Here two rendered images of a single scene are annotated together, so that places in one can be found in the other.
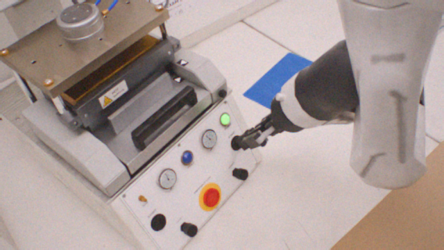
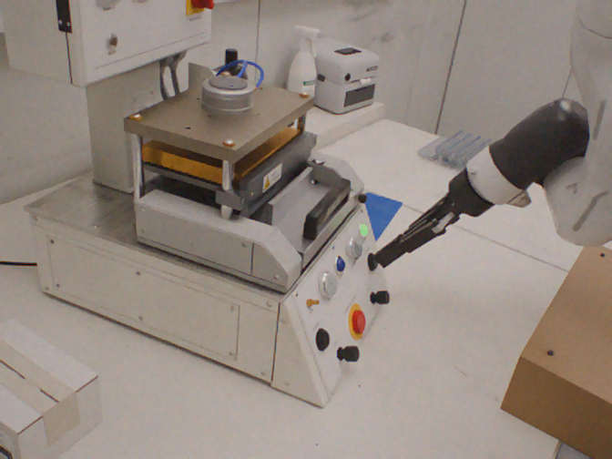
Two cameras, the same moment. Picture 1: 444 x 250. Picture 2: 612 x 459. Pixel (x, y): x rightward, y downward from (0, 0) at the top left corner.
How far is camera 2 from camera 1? 0.53 m
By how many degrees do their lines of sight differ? 26
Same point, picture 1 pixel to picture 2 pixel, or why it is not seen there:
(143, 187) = (309, 289)
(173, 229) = (331, 353)
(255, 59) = not seen: hidden behind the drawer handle
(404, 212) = (583, 302)
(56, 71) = (229, 136)
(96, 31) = (250, 106)
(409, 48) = not seen: outside the picture
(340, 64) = (555, 119)
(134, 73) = (288, 158)
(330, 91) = (542, 147)
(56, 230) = (147, 384)
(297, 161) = (428, 290)
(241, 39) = not seen: hidden behind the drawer
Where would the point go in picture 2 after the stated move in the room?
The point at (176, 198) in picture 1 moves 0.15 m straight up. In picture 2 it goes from (332, 313) to (345, 232)
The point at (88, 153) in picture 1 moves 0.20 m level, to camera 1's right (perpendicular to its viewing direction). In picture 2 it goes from (263, 235) to (389, 219)
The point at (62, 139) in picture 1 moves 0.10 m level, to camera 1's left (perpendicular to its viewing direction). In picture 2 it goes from (219, 224) to (145, 232)
